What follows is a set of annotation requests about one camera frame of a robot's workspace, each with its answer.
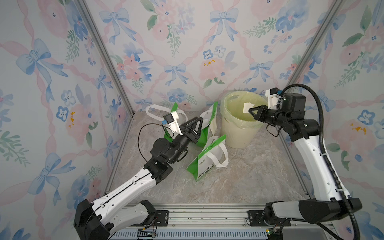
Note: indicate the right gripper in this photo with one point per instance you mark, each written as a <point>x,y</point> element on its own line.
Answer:
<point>262,109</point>

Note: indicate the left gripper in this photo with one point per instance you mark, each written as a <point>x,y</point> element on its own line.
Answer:
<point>186,131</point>

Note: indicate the green white bag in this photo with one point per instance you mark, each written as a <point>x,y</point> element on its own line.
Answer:
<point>203,138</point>
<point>168,134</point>
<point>214,155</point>

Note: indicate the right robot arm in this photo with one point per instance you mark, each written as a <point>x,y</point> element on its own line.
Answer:
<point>332,201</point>

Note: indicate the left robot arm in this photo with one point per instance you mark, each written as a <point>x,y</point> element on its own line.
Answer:
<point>102,218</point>

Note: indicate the cream trash bin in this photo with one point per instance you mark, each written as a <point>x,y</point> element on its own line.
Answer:
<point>237,138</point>

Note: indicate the green bin liner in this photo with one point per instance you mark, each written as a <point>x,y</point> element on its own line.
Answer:
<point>231,109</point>

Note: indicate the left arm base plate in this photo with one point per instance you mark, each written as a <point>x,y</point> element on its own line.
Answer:
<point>159,218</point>

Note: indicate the right aluminium corner post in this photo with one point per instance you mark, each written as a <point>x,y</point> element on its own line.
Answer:
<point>319,35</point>

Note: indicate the aluminium corner post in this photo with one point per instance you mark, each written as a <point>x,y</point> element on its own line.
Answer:
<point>319,35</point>
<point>90,23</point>

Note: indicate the aluminium front rail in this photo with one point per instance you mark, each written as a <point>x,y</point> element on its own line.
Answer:
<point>204,222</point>

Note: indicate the left aluminium corner post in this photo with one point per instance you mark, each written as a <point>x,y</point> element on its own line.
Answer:
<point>90,23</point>

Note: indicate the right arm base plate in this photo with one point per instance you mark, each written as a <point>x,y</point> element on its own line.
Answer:
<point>257,218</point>

